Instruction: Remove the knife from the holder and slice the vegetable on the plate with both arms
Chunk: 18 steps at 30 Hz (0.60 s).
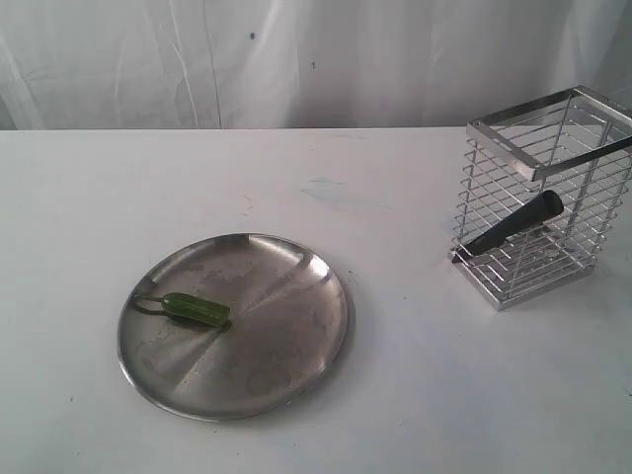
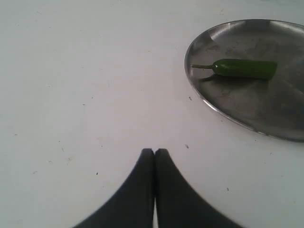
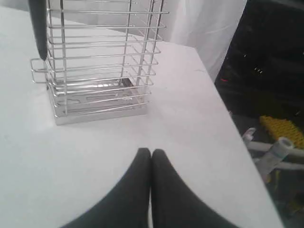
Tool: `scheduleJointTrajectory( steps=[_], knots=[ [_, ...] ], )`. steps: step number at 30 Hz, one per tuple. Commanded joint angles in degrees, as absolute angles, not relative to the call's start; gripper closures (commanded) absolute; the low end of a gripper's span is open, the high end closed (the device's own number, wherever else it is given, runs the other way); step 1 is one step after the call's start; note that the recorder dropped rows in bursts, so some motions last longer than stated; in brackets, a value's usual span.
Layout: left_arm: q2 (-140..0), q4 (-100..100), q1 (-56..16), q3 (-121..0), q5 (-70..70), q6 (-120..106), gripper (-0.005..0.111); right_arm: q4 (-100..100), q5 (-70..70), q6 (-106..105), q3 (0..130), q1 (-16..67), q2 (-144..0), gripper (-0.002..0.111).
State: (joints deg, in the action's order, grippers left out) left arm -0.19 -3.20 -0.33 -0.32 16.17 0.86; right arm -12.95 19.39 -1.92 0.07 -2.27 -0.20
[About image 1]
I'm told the round stainless steel plate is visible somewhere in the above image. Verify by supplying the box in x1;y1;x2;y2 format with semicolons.
117;233;355;421

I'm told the chrome wire utensil holder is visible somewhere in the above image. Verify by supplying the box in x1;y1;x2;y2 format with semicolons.
449;85;631;309

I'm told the green cucumber piece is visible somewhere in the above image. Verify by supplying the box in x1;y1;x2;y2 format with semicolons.
131;292;231;330

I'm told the black knife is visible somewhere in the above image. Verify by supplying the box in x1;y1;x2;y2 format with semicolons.
451;190;564;263

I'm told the white backdrop curtain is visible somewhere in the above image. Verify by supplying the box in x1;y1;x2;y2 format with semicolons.
1;1;631;129

